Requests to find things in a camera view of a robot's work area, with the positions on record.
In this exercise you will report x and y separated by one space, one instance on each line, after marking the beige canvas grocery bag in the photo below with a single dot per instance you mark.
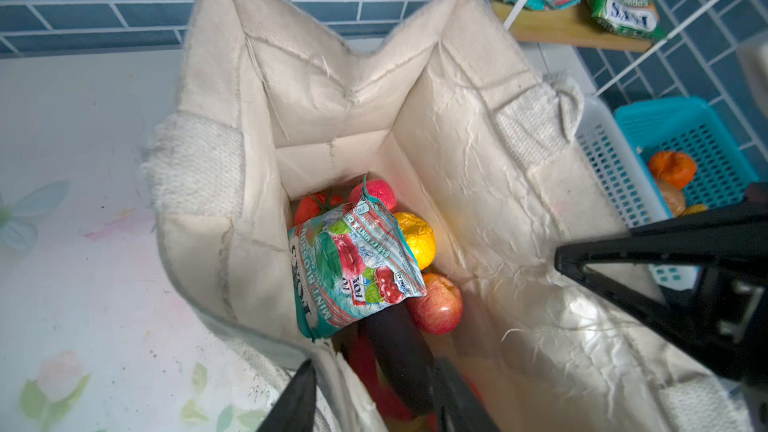
273 105

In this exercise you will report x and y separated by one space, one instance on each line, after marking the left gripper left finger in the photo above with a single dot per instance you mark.
294 411

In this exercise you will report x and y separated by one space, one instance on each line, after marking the wooden two-tier shelf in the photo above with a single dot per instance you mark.
713 49

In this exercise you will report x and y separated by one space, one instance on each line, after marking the teal plastic basket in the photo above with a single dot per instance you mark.
684 144

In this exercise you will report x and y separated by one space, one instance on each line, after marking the white plastic basket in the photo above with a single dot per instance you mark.
614 143

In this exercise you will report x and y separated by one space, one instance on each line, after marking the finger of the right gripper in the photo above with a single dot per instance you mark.
680 242

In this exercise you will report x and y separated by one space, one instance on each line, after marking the red apple with yellow spot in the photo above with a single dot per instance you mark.
439 311

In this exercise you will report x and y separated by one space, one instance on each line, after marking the red tomato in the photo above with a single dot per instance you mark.
314 205

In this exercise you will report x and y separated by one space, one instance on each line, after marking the purple eggplant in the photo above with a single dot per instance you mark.
402 355

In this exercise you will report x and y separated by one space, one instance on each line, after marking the brown potato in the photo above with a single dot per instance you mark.
673 197

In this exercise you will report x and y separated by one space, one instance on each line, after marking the yellow bell pepper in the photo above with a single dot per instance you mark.
694 209

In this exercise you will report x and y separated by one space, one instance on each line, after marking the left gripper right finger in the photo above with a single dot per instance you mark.
456 406

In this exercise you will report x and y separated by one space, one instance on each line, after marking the pink dragon fruit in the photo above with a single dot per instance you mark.
361 357

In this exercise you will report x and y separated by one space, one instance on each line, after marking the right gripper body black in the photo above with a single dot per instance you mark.
734 290

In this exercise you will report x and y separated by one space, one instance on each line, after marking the teal snack bag top shelf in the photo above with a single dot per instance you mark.
348 264

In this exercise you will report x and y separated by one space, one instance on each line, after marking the floral table mat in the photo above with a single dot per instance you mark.
93 336

